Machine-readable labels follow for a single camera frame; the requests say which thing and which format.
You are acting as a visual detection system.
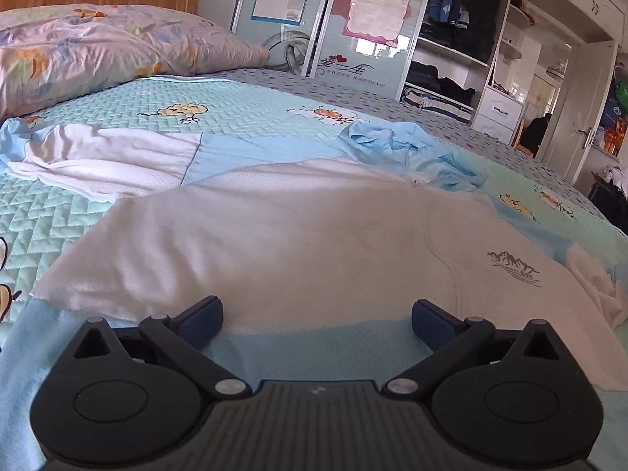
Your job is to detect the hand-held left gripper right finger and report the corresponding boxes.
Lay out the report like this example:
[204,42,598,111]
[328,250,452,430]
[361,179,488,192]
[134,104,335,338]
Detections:
[383,298,575,399]

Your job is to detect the hanging dark clothes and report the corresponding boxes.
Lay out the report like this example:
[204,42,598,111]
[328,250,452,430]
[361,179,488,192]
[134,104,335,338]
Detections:
[422,0,502,62]

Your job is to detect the wooden chair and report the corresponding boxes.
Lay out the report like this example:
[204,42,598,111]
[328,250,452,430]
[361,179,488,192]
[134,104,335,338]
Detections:
[513,115,553,158]

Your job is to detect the light blue white jacket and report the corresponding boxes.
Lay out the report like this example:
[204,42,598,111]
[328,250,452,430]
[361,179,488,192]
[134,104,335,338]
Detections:
[0,118,628,471]

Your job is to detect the pink bordered poster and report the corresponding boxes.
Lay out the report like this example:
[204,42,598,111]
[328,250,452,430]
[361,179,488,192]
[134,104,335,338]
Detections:
[342,0,415,47]

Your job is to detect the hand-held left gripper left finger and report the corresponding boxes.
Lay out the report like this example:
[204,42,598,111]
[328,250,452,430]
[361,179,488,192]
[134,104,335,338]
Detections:
[59,296,252,400]

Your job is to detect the floral pillow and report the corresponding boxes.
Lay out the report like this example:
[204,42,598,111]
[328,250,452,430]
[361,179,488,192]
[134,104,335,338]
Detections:
[0,4,268,119]

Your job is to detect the white door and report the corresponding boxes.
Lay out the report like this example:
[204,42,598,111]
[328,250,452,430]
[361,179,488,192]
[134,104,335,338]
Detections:
[542,42,616,187]

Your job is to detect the pile of dark clothes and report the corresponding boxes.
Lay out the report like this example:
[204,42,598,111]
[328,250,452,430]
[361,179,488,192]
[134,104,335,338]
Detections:
[586,172,628,236]

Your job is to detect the colourful bags and packets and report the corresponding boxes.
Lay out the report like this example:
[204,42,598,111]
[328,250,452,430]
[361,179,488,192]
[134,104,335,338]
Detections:
[593,61,628,158]

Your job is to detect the striped folded bedding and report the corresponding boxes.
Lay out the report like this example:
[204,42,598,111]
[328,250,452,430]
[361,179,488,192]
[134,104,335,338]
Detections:
[401,87,474,121]

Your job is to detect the folded dark clothes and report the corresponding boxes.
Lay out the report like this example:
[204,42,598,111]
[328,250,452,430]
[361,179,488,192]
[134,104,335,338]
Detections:
[406,61,476,106]

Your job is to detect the mint green quilted bedspread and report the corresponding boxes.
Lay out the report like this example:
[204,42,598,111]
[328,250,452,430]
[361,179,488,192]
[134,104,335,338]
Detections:
[0,75,628,471]

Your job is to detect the white wardrobe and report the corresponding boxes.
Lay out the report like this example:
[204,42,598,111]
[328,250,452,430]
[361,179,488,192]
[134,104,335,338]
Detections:
[230,0,621,158]

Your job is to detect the white drawer unit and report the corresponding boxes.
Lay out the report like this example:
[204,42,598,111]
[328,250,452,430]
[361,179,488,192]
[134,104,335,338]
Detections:
[470,86,525,143]

